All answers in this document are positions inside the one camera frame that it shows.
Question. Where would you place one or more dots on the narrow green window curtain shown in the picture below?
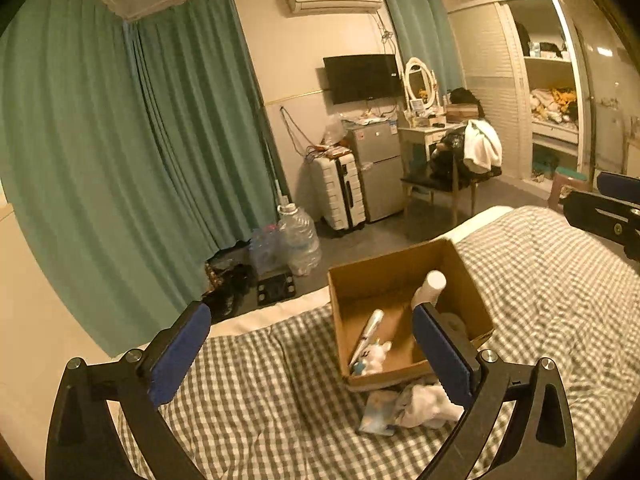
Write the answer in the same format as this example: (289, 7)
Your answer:
(420, 25)

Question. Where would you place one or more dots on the wide green curtain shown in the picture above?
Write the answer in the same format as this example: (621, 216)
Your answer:
(65, 160)

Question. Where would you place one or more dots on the black wall television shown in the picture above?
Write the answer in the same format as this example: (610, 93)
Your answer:
(362, 77)

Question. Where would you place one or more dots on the white dressing table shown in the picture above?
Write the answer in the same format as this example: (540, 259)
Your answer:
(415, 140)

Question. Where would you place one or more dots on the grey checked blanket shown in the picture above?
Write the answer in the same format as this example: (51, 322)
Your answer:
(280, 385)

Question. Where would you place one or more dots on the dark shoes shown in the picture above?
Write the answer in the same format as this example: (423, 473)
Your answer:
(230, 287)

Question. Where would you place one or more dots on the small brown cardboard box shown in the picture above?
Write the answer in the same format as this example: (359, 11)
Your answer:
(462, 112)

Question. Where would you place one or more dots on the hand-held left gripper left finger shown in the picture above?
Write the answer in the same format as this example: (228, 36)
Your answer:
(177, 355)

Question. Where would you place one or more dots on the silver mini fridge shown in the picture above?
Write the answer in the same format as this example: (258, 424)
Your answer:
(377, 170)

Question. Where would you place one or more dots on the white wardrobe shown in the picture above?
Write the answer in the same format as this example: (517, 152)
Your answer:
(487, 60)

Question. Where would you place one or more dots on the large clear water jug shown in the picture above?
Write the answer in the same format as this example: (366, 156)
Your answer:
(299, 240)

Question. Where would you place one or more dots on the light blue packet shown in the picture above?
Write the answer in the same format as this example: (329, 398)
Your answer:
(377, 415)

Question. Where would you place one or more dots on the black bathroom scale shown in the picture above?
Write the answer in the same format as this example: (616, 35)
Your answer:
(275, 287)

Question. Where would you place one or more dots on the clear plastic bag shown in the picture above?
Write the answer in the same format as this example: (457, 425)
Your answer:
(334, 130)

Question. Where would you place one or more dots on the white oval vanity mirror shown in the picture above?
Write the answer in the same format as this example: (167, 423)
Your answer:
(419, 80)

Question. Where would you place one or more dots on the white suitcase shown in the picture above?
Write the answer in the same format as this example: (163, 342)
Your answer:
(340, 192)

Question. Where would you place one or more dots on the green corner curtain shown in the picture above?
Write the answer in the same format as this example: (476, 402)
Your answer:
(200, 110)

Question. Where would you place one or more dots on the wooden chair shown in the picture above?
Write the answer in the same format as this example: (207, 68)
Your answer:
(435, 187)

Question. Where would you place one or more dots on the white garment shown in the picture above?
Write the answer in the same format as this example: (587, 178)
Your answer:
(482, 145)

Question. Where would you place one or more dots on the pile of clothes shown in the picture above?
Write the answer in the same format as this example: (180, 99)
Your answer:
(552, 102)

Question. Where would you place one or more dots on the white plastic bottle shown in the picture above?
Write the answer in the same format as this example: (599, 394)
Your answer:
(432, 285)

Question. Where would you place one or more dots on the white and teal tube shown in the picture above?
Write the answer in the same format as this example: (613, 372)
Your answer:
(372, 325)

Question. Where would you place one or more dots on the black handbag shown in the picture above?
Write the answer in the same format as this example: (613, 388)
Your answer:
(464, 96)

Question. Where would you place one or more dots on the pink stool with teal seat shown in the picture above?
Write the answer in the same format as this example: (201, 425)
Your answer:
(567, 185)

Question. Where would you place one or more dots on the small white plush toy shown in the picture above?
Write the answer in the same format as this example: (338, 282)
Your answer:
(372, 357)

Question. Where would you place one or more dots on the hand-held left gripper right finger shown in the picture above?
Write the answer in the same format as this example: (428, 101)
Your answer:
(440, 350)

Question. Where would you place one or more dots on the empty clear plastic bottles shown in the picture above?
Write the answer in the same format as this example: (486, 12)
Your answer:
(265, 252)

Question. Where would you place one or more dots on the white cloth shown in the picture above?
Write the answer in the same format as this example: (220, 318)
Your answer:
(425, 405)

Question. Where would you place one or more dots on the black plastic bag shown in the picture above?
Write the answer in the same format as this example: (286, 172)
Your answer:
(450, 157)

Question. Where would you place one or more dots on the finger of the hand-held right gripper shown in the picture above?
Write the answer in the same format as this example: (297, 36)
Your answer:
(620, 183)
(600, 217)

